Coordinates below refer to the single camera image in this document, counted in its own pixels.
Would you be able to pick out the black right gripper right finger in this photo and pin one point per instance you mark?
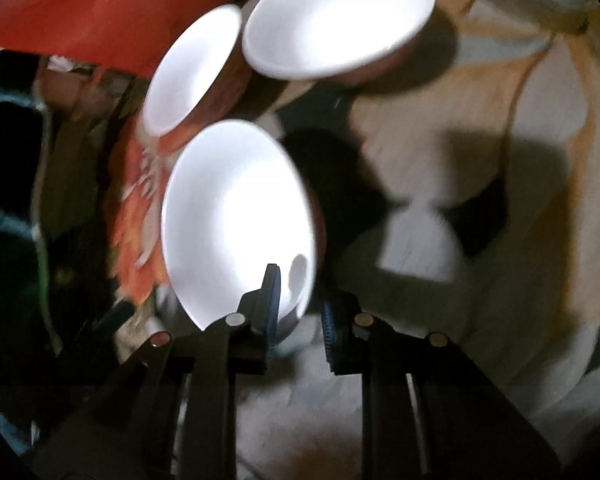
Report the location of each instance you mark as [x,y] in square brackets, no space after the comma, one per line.
[345,330]

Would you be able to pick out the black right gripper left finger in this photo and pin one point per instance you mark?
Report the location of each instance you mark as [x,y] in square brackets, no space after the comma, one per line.
[257,336]

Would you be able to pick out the red bowl white inside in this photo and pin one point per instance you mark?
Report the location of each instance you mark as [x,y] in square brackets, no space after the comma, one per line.
[352,41]

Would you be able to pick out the red paper bag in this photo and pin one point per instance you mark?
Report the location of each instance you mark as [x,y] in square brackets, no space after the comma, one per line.
[127,35]

